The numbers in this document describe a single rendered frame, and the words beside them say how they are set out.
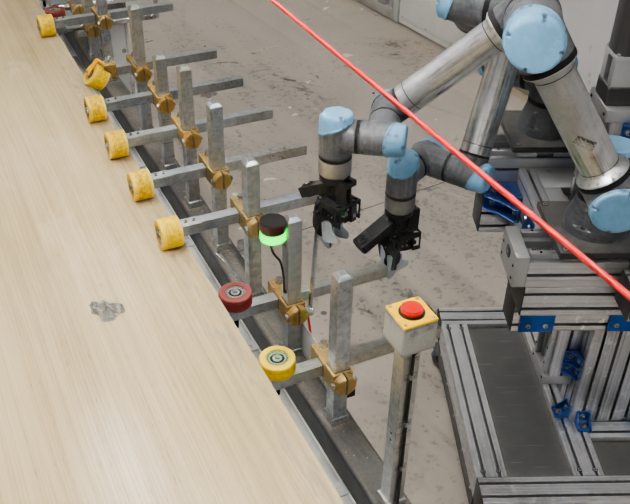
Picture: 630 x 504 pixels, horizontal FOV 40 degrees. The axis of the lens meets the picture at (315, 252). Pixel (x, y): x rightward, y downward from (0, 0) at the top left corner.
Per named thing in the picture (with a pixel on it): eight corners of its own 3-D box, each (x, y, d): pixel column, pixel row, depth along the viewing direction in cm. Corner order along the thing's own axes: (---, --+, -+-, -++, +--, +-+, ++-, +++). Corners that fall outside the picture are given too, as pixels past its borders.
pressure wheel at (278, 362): (266, 377, 199) (265, 340, 192) (299, 385, 197) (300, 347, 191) (254, 402, 193) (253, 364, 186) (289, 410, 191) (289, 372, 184)
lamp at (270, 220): (280, 285, 210) (280, 210, 198) (290, 298, 206) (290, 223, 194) (258, 291, 208) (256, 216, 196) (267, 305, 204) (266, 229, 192)
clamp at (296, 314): (286, 291, 221) (286, 275, 218) (308, 323, 211) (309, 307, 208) (265, 297, 219) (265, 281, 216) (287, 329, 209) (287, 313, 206)
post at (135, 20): (151, 132, 313) (137, 2, 285) (154, 137, 311) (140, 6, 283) (141, 134, 312) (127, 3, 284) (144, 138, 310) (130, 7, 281)
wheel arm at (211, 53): (214, 55, 312) (214, 47, 310) (217, 58, 310) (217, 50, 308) (114, 72, 299) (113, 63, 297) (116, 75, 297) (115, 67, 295)
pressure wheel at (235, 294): (245, 312, 217) (244, 276, 211) (258, 332, 212) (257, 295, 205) (215, 321, 215) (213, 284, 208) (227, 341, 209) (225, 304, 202)
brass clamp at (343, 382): (331, 353, 203) (332, 337, 200) (358, 391, 194) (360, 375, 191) (307, 361, 201) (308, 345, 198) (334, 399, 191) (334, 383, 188)
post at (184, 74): (197, 203, 278) (187, 62, 249) (201, 208, 275) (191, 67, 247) (187, 205, 276) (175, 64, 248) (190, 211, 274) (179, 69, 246)
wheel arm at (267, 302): (380, 272, 228) (381, 259, 225) (387, 280, 225) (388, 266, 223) (224, 317, 212) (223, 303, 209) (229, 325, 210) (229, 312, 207)
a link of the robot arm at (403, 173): (427, 151, 208) (410, 166, 202) (423, 190, 214) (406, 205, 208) (399, 141, 211) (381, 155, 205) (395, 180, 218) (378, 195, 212)
